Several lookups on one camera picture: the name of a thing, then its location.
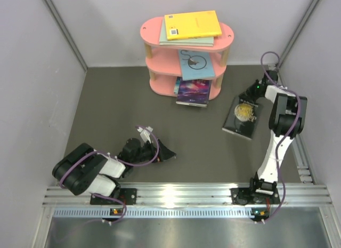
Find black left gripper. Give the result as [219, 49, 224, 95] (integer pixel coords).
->
[131, 138, 176, 165]

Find black book with gold moon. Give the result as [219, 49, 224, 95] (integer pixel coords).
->
[222, 96, 262, 140]

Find purple blue cover book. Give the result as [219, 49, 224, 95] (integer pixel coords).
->
[176, 79, 211, 108]

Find light blue thin book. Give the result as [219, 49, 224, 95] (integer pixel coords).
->
[178, 50, 215, 81]

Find grey-green book with black circle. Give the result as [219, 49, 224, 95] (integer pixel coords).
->
[159, 20, 214, 47]

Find teal ocean cover book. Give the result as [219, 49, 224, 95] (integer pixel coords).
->
[174, 77, 182, 95]

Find yellow book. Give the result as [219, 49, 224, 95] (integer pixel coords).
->
[164, 11, 222, 41]

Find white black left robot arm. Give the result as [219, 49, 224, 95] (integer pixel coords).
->
[52, 138, 176, 205]

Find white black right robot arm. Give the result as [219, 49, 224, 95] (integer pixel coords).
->
[231, 70, 308, 206]

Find pink three-tier shelf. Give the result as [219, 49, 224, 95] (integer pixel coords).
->
[140, 17, 234, 100]

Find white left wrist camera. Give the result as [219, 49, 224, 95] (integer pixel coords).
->
[137, 126, 153, 143]

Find aluminium mounting rail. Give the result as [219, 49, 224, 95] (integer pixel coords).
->
[43, 183, 332, 208]

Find perforated grey cable duct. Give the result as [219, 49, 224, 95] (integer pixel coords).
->
[53, 207, 269, 219]

